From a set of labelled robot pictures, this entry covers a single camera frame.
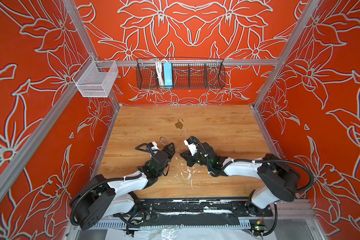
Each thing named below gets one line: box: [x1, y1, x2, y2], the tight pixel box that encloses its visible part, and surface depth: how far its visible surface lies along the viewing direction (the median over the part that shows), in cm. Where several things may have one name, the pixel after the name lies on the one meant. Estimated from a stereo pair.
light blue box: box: [163, 62, 173, 89], surface depth 92 cm
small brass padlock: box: [175, 117, 184, 130], surface depth 109 cm
